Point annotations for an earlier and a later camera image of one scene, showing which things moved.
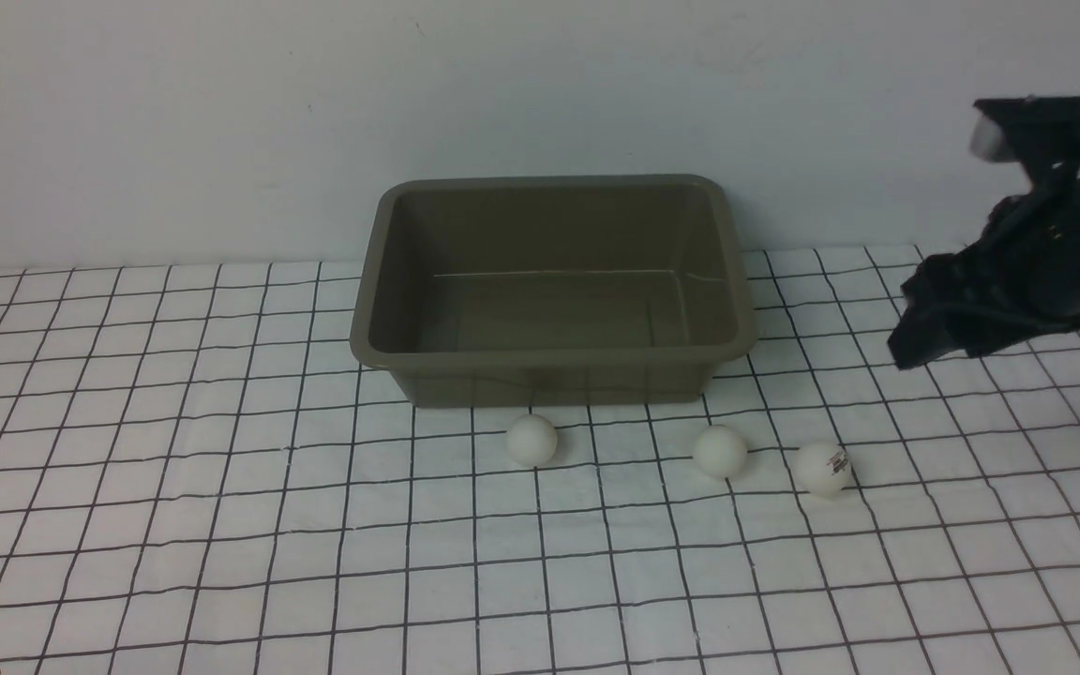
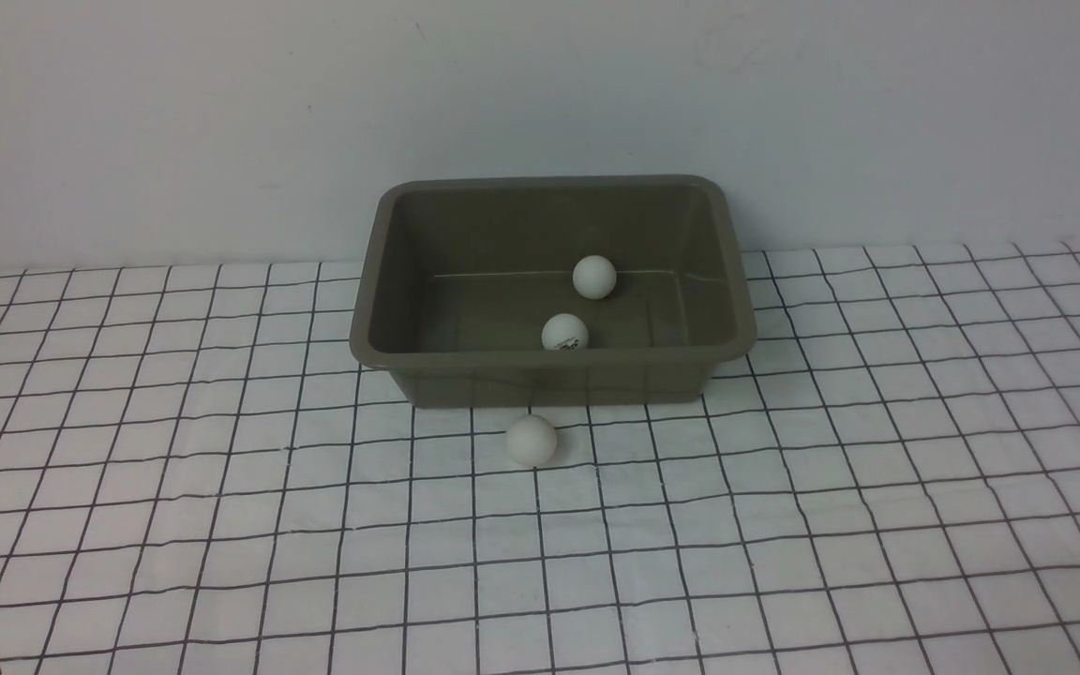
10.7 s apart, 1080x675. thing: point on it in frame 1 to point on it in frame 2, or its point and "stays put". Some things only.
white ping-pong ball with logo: x=823 y=471 to x=564 y=331
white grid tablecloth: x=187 y=471 stays put
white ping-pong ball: x=531 y=440 stays put
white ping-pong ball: x=720 y=451 to x=594 y=277
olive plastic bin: x=551 y=291 stays put
